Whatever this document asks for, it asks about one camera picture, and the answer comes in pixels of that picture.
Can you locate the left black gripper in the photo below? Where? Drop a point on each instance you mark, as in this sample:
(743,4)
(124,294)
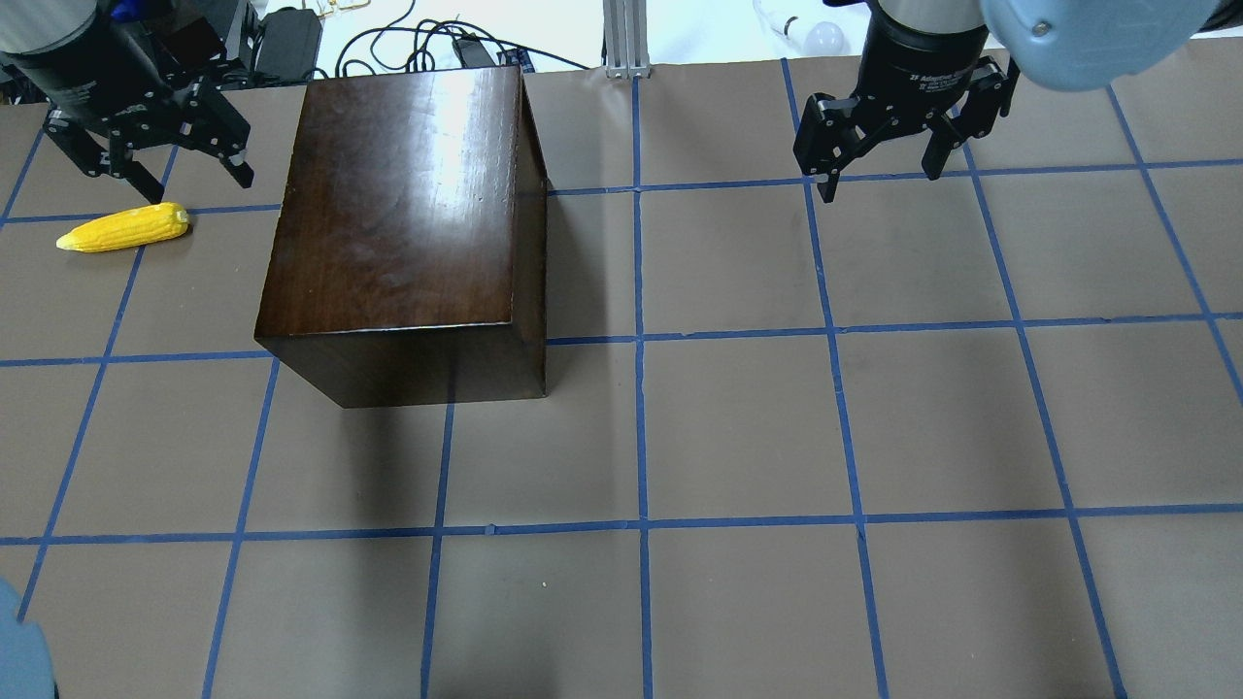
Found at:
(85,76)

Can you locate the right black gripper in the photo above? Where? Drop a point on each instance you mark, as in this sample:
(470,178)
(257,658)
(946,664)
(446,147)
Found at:
(921,60)

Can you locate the yellow corn cob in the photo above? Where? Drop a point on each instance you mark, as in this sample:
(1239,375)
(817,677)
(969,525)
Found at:
(128,229)

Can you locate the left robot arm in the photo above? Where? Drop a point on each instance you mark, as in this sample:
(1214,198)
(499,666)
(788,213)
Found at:
(230,22)

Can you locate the white light bulb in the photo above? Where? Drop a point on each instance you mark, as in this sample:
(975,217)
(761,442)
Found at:
(797,28)

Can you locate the black power adapter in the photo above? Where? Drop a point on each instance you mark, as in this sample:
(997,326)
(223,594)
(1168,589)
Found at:
(287,52)

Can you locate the dark brown wooden cabinet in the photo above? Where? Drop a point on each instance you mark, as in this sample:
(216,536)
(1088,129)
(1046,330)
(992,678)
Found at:
(410,256)

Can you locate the aluminium frame post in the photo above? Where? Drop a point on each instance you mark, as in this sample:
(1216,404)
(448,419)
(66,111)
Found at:
(625,40)

